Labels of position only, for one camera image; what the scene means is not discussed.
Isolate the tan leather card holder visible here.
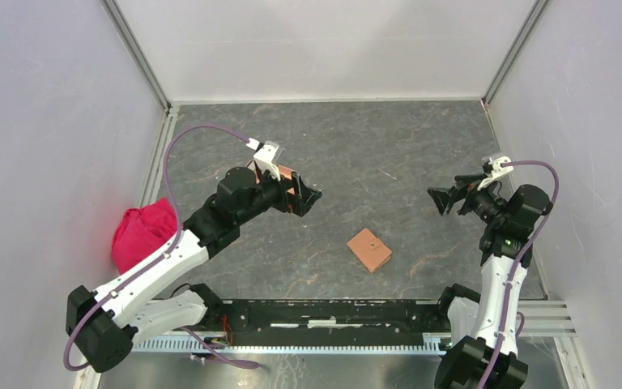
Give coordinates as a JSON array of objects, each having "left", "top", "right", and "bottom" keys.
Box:
[{"left": 347, "top": 229, "right": 392, "bottom": 273}]

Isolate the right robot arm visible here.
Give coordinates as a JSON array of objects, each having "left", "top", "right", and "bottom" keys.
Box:
[{"left": 427, "top": 174, "right": 553, "bottom": 388}]

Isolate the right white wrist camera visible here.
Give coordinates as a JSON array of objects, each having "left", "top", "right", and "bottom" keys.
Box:
[{"left": 477, "top": 154, "right": 513, "bottom": 191}]

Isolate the pink oval tray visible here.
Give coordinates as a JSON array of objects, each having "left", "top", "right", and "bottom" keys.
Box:
[{"left": 278, "top": 165, "right": 295, "bottom": 211}]

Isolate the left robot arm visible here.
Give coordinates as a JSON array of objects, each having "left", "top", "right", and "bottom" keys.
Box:
[{"left": 63, "top": 167, "right": 322, "bottom": 373}]

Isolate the white toothed cable duct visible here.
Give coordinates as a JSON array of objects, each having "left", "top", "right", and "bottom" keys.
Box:
[{"left": 132, "top": 332, "right": 445, "bottom": 357}]

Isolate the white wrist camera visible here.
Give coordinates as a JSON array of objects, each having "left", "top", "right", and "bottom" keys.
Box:
[
  {"left": 477, "top": 154, "right": 513, "bottom": 191},
  {"left": 245, "top": 138, "right": 283, "bottom": 181}
]

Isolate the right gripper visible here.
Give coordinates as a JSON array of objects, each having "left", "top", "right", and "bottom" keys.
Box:
[{"left": 427, "top": 172, "right": 508, "bottom": 225}]

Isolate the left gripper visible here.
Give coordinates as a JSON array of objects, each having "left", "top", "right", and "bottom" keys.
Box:
[{"left": 236, "top": 165, "right": 322, "bottom": 225}]

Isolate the red crumpled cloth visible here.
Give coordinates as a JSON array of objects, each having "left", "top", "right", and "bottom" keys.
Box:
[{"left": 111, "top": 198, "right": 177, "bottom": 275}]

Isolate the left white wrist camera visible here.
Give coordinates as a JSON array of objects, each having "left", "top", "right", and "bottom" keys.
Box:
[{"left": 245, "top": 138, "right": 283, "bottom": 181}]

